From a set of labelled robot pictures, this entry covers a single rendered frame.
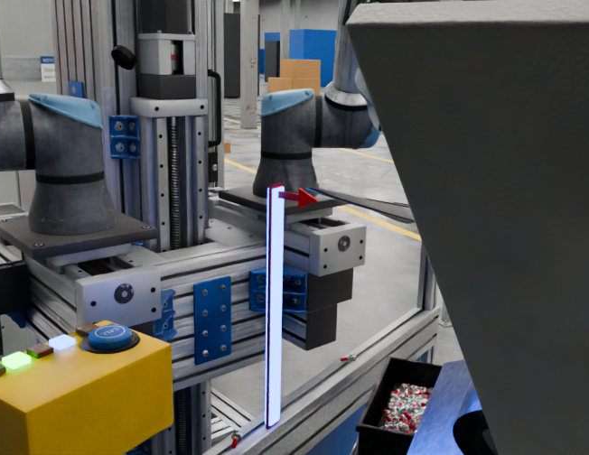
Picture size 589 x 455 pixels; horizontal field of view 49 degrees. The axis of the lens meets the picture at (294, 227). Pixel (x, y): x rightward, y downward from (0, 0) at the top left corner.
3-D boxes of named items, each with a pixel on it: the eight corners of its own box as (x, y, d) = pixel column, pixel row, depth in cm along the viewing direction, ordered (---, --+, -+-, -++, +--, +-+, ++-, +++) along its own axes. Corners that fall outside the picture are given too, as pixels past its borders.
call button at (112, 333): (107, 359, 61) (107, 342, 60) (80, 348, 63) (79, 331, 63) (140, 345, 64) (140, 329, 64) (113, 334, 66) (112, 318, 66)
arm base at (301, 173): (239, 190, 150) (239, 147, 147) (290, 183, 159) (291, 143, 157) (280, 202, 139) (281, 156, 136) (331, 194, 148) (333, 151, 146)
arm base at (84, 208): (16, 221, 119) (12, 168, 116) (96, 210, 128) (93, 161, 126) (46, 240, 108) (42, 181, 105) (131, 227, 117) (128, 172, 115)
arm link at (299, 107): (259, 145, 152) (260, 86, 148) (317, 146, 152) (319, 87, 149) (258, 153, 140) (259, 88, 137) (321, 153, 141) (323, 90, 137)
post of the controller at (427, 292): (430, 311, 129) (437, 215, 124) (416, 308, 130) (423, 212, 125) (436, 307, 131) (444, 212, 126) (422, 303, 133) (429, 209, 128)
